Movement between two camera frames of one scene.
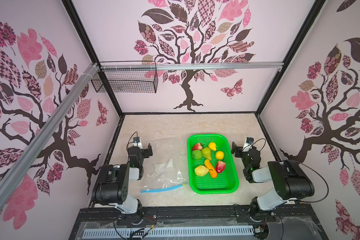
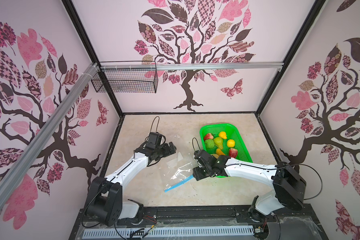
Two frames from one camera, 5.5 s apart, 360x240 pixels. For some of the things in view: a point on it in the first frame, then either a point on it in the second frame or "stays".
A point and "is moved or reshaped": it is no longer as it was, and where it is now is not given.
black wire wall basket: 139,77 stays
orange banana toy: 212,171 is moved or reshaped
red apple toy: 197,146 to 208,136
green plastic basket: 226,182 to 225,139
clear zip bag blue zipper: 166,169 is moved or reshaped
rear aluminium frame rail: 191,65 stays
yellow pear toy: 212,146 to 223,135
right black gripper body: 237,149 to 201,169
